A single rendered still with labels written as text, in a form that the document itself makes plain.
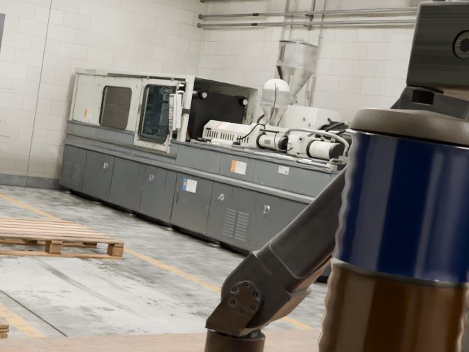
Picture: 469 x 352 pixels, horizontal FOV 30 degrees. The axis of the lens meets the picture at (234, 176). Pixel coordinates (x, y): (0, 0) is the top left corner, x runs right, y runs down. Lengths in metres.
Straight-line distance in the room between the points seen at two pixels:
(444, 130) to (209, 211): 8.61
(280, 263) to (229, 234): 7.60
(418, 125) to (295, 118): 8.59
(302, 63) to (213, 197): 1.64
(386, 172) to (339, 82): 10.28
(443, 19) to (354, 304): 0.31
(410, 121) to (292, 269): 0.66
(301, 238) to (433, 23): 0.41
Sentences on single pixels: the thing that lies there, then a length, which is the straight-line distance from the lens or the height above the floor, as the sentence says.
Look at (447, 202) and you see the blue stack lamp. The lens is 0.22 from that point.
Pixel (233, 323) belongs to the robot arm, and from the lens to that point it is 0.90.
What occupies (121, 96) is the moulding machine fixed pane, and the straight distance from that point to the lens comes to 10.81.
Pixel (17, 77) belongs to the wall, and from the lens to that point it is 11.89.
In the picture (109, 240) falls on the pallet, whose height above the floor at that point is 0.14.
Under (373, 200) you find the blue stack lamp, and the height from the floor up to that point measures 1.17.
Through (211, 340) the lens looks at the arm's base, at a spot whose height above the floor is 0.96.
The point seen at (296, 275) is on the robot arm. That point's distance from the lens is 0.88.
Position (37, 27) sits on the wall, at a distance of 11.98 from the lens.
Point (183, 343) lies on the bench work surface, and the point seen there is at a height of 0.90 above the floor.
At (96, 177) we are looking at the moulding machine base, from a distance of 11.08.
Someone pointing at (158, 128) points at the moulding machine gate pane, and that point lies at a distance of 9.83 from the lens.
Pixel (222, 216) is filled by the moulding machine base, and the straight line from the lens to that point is 8.61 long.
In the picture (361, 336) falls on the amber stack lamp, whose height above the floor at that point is 1.14.
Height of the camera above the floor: 1.19
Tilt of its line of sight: 3 degrees down
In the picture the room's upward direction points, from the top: 9 degrees clockwise
